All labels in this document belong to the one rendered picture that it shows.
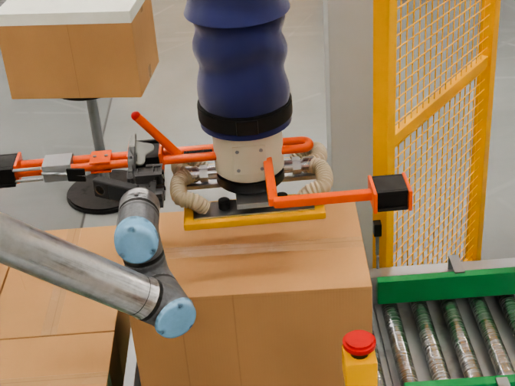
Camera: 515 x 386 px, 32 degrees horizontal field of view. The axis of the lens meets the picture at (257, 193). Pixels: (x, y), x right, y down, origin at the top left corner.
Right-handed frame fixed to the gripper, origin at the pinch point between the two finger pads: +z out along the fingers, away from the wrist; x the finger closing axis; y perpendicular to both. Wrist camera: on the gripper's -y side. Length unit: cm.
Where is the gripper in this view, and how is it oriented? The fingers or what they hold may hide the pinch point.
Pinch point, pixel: (136, 161)
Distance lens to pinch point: 221.6
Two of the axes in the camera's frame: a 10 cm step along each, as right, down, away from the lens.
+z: -0.6, -5.2, 8.6
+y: 10.0, -0.8, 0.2
